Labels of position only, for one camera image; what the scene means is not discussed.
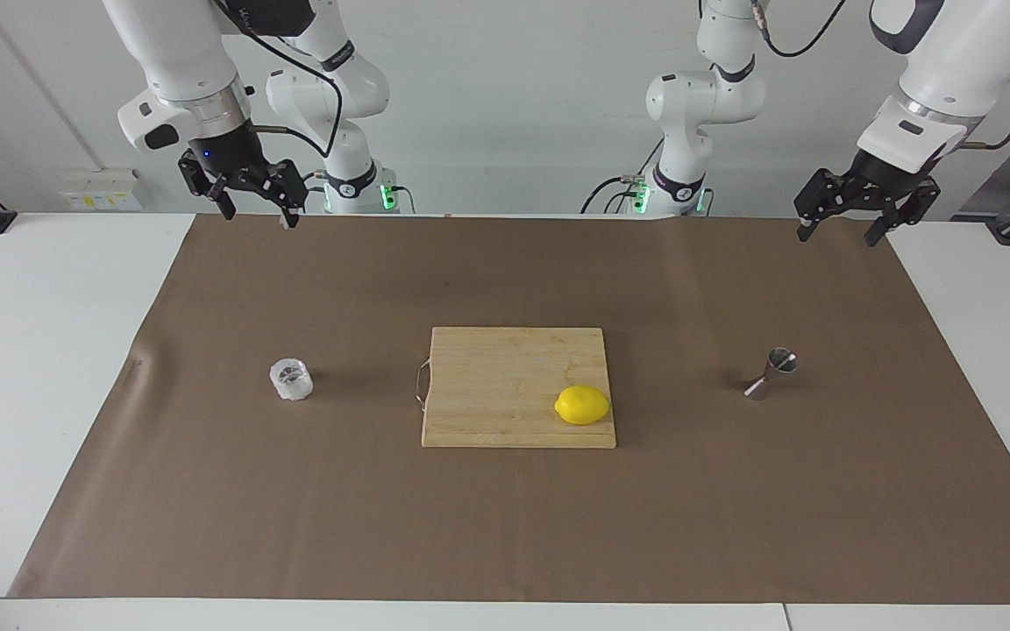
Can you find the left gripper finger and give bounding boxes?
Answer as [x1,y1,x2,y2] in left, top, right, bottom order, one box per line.
[793,168,862,243]
[864,178,942,248]

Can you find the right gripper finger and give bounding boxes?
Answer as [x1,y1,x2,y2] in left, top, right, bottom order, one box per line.
[260,160,309,230]
[178,151,238,221]

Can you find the steel double jigger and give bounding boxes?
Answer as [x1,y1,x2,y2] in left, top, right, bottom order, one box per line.
[742,347,798,402]

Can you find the clear glass cup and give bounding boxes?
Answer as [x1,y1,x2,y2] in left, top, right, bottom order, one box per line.
[269,358,314,403]

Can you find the wooden cutting board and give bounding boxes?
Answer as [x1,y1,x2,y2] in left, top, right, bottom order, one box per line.
[416,327,618,450]

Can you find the yellow lemon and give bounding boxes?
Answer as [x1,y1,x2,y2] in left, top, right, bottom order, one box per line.
[554,385,612,427]

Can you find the brown paper table mat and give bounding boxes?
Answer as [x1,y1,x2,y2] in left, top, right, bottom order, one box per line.
[7,213,1010,606]

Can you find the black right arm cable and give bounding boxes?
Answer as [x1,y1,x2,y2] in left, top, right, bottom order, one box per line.
[214,0,345,159]

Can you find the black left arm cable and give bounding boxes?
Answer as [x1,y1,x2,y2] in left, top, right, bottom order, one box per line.
[750,0,1010,150]

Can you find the white wall socket box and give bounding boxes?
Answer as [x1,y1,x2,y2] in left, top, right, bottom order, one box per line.
[58,169,144,212]

